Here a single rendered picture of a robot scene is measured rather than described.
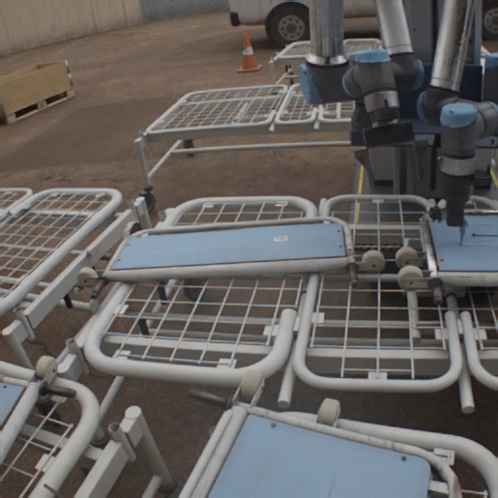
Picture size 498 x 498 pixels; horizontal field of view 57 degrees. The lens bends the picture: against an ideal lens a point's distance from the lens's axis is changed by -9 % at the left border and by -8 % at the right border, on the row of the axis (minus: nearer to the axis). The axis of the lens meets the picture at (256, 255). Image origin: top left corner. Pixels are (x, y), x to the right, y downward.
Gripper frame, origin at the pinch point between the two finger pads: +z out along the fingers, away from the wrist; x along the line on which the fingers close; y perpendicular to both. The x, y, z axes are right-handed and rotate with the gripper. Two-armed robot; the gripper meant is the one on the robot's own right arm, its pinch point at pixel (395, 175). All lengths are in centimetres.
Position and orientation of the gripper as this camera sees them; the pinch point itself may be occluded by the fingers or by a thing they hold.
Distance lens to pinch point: 133.3
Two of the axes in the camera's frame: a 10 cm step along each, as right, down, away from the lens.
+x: -9.7, 1.6, 1.8
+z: 1.9, 9.7, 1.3
